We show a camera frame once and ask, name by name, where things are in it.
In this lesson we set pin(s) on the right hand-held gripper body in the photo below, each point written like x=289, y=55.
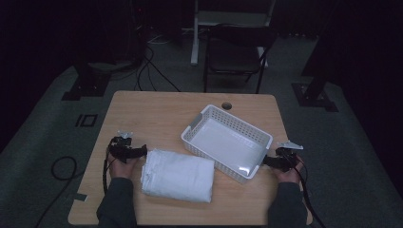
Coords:
x=286, y=155

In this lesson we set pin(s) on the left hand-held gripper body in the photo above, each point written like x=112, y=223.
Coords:
x=121, y=145

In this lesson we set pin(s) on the white cloth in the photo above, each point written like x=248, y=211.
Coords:
x=178, y=175

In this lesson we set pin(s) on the white plastic basket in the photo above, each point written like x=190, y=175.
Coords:
x=226, y=143

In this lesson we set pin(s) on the person's left hand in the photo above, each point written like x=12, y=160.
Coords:
x=124, y=169

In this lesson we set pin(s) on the person's right hand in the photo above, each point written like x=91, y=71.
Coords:
x=290, y=175

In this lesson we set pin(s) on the black floor tape marking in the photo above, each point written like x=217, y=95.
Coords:
x=86, y=120

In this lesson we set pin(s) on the grey tape piece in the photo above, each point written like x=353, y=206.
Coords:
x=80, y=197

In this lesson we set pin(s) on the black stand with base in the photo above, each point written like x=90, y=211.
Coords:
x=315, y=91
x=85, y=84

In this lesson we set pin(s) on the black folding chair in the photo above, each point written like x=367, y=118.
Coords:
x=234, y=53

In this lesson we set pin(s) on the white desk frame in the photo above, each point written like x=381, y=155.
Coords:
x=198, y=28

